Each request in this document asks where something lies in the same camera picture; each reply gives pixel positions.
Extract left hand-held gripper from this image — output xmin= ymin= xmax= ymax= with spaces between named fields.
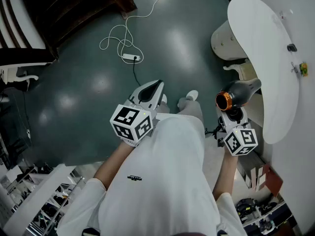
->
xmin=109 ymin=80 xmax=165 ymax=148

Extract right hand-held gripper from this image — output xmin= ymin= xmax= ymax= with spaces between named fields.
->
xmin=217 ymin=106 xmax=258 ymax=156

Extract black orange-ringed hair dryer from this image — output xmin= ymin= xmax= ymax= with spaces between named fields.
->
xmin=215 ymin=79 xmax=262 ymax=121

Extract person's left forearm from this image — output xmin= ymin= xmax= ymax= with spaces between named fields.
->
xmin=93 ymin=140 xmax=135 ymax=191

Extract person's right forearm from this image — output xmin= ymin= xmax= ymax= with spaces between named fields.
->
xmin=212 ymin=153 xmax=238 ymax=202

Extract white power strip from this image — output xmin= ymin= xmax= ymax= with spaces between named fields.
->
xmin=122 ymin=53 xmax=141 ymax=61

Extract person's light grey trousers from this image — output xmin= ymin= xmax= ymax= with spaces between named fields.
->
xmin=156 ymin=96 xmax=204 ymax=124

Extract white oval table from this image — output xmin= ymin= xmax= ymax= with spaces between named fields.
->
xmin=210 ymin=0 xmax=301 ymax=145

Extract pale pink boards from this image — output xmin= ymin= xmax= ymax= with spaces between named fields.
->
xmin=245 ymin=165 xmax=267 ymax=193

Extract red-brown board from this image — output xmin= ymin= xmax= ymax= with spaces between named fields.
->
xmin=263 ymin=165 xmax=284 ymax=198

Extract yellow green toy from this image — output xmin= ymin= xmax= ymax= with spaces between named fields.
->
xmin=299 ymin=61 xmax=309 ymax=77

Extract person's white shirt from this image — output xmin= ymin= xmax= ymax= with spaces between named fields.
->
xmin=56 ymin=113 xmax=248 ymax=236

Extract dark wooden cabinet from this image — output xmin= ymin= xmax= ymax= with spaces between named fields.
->
xmin=18 ymin=0 xmax=138 ymax=60

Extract white carved furniture leg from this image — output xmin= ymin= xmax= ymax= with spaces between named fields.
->
xmin=0 ymin=66 xmax=40 ymax=85

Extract white slatted furniture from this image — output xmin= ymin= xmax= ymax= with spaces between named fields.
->
xmin=0 ymin=0 xmax=47 ymax=50

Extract white storage shelf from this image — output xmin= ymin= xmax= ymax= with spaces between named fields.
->
xmin=0 ymin=163 xmax=86 ymax=236

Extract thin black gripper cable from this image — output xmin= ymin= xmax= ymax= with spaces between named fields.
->
xmin=205 ymin=124 xmax=224 ymax=141

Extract black power cable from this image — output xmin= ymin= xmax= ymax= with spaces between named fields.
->
xmin=132 ymin=57 xmax=143 ymax=88

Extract white power cable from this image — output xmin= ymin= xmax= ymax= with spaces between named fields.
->
xmin=99 ymin=0 xmax=170 ymax=65

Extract cluttered wire rack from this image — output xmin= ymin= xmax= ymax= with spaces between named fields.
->
xmin=234 ymin=195 xmax=297 ymax=235

